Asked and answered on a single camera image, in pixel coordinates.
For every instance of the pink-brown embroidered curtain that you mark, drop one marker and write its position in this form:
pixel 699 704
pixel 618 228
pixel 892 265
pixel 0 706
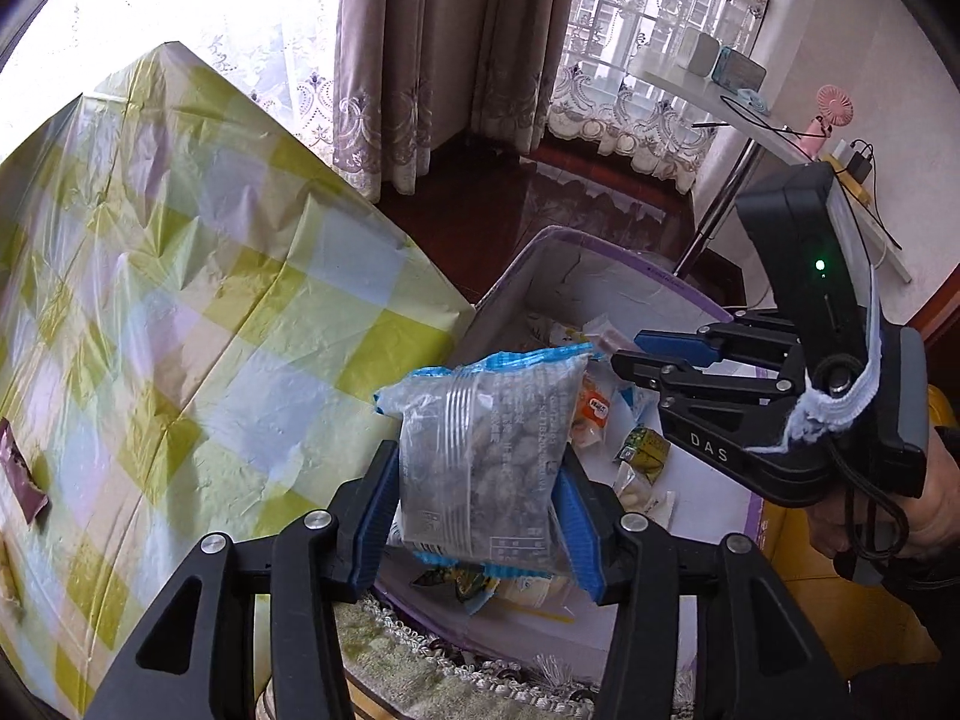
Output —
pixel 450 52

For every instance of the blue rectangular box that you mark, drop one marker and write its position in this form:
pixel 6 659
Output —
pixel 739 73

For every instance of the purple-edged cardboard box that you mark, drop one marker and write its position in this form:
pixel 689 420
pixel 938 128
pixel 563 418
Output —
pixel 600 277

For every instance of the white desk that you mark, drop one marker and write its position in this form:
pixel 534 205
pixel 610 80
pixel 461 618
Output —
pixel 712 97

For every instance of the light blue face mask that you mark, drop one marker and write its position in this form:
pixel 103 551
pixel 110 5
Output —
pixel 751 100

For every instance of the white box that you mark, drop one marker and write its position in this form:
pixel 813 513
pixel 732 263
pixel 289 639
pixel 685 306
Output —
pixel 701 52

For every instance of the sheer lace curtain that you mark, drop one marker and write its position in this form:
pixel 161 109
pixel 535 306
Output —
pixel 300 90
pixel 637 112

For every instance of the checked plastic tablecloth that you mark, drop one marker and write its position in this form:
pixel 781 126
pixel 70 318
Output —
pixel 187 315

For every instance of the black charger plug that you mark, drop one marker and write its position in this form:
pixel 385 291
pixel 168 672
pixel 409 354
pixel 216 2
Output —
pixel 859 161

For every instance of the pink handheld fan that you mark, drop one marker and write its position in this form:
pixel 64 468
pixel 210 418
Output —
pixel 832 105

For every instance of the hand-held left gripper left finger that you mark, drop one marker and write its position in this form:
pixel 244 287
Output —
pixel 375 525

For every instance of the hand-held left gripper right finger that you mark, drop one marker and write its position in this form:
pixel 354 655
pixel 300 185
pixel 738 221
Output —
pixel 581 532

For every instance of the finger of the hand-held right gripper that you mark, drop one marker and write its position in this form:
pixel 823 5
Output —
pixel 675 343
pixel 675 382

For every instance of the person's right hand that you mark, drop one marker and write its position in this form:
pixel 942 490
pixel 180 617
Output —
pixel 941 495

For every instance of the pink small packet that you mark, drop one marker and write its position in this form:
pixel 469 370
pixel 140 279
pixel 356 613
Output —
pixel 22 480

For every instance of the green snack packet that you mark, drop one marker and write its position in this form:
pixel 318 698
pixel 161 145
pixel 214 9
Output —
pixel 641 450

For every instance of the pile of mixed snack packets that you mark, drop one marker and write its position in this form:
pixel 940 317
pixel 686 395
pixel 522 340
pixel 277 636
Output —
pixel 596 409

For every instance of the blue-edged clear snack packet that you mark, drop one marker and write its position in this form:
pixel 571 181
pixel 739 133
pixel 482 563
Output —
pixel 480 457

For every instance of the yellow seat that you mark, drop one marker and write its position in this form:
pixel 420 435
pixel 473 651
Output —
pixel 810 615

